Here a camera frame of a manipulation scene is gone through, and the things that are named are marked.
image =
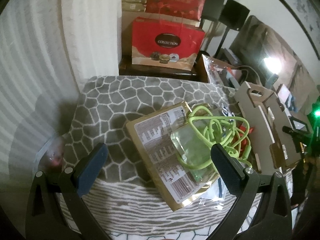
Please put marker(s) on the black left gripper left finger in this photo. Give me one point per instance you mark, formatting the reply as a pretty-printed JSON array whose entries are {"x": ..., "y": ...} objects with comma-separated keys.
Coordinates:
[{"x": 44, "y": 217}]

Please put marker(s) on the cardboard organizer box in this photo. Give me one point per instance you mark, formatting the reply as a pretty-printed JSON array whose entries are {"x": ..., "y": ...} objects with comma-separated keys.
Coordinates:
[{"x": 273, "y": 149}]

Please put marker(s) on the brown cardboard clutter box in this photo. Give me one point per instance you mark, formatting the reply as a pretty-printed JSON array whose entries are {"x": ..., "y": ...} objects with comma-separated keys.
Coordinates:
[{"x": 214, "y": 71}]

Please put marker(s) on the red collection gift bag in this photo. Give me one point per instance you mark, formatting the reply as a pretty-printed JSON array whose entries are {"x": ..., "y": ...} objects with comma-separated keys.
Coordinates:
[{"x": 165, "y": 44}]

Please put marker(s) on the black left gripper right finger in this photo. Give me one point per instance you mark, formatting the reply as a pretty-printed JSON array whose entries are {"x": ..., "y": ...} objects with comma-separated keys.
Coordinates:
[{"x": 262, "y": 206}]

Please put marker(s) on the grey white patterned blanket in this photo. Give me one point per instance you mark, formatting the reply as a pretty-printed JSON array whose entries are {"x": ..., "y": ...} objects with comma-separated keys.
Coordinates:
[{"x": 124, "y": 199}]

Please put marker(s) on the black speaker on stand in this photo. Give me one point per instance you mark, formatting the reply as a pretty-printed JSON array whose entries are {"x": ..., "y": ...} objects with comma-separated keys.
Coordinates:
[{"x": 211, "y": 12}]

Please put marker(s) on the clear phone case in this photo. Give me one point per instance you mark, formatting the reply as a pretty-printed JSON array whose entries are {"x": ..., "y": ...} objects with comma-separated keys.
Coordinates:
[{"x": 192, "y": 153}]

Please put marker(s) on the gold snack bag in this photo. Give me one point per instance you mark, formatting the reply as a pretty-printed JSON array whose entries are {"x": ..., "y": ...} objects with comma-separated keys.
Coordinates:
[{"x": 151, "y": 136}]

